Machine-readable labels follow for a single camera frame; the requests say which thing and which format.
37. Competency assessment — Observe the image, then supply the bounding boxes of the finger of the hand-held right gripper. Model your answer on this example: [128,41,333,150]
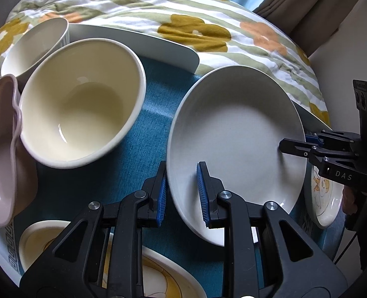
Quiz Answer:
[306,130,362,150]
[279,138,362,190]

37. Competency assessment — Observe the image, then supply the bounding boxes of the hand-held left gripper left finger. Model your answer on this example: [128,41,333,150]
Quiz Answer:
[19,161,168,298]

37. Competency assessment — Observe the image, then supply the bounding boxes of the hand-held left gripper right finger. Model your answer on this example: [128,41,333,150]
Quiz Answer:
[196,161,348,298]

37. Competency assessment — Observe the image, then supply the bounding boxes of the large white plate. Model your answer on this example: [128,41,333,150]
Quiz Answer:
[166,65,307,246]

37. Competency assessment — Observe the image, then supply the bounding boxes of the cream ceramic bowl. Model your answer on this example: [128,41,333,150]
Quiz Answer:
[18,39,147,169]

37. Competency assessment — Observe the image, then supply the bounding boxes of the person's right hand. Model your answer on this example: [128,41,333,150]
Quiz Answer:
[341,187,358,215]

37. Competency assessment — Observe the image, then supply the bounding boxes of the round duck print plate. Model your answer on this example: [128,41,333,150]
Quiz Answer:
[304,163,343,229]

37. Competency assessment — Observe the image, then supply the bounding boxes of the white plate with yellow print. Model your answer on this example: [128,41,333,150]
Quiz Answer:
[104,245,207,298]

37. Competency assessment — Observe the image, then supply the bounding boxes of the blue mat with patterned border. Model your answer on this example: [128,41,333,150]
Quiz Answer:
[0,56,347,298]

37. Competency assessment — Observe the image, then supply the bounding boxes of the small cream dish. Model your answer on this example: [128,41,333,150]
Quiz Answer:
[18,220,78,272]

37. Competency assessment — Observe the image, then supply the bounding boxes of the brown curtain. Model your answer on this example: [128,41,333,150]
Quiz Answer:
[253,0,367,55]

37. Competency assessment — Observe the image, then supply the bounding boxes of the floral striped blanket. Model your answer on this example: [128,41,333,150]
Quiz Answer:
[0,0,330,125]

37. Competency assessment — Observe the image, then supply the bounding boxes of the white tray table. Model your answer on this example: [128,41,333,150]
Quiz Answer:
[68,23,333,134]

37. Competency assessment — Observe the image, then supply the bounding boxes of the white ribbed bowl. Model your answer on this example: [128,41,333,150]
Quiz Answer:
[0,17,70,83]

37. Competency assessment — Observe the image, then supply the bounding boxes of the thin black cable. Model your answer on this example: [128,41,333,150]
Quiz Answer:
[334,233,358,264]

